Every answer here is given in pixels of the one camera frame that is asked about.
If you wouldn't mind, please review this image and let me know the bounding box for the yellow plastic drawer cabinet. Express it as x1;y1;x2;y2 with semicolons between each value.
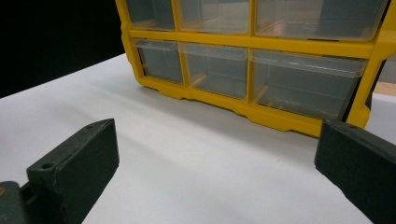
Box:
115;0;396;138

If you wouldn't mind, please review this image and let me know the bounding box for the medium clear plastic drawer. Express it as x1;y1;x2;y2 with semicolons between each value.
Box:
177;0;250;35
179;42;249;100

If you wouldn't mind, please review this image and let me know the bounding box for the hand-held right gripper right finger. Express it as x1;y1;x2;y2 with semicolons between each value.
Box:
314;119;396;224

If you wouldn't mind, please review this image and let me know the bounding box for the wooden board in background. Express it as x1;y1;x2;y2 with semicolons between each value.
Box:
373;81;396;97

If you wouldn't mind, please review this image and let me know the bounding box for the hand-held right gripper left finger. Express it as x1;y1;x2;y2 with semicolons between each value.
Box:
26;118;120;224

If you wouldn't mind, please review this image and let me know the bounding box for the large clear plastic drawer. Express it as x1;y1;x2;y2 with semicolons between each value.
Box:
254;0;389;42
250;49;369;121

